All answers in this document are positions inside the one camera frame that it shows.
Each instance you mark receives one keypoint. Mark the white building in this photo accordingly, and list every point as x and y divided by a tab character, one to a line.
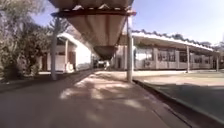
83	55

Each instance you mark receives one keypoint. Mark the covered walkway roof with posts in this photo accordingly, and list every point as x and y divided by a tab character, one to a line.
96	23

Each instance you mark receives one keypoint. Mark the brown concrete path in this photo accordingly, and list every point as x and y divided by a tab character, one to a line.
100	110

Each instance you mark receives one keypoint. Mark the long low building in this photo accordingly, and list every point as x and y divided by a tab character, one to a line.
166	55

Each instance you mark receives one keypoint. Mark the concrete kerb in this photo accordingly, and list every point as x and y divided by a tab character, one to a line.
173	103

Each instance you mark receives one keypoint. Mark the clump of trees and bushes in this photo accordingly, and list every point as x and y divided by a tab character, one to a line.
20	50

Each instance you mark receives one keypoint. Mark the flat grey yard ground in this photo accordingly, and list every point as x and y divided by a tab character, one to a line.
203	96

